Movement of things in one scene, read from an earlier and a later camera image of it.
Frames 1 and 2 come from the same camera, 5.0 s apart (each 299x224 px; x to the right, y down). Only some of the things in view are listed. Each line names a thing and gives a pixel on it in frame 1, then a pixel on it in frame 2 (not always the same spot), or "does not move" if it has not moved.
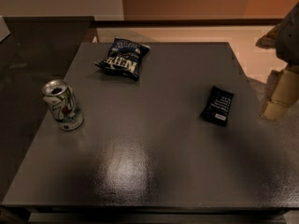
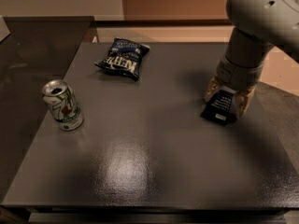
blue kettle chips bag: [123, 58] does not move
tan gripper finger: [284, 94] -> [215, 86]
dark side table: [33, 58] does not move
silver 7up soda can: [64, 107] does not move
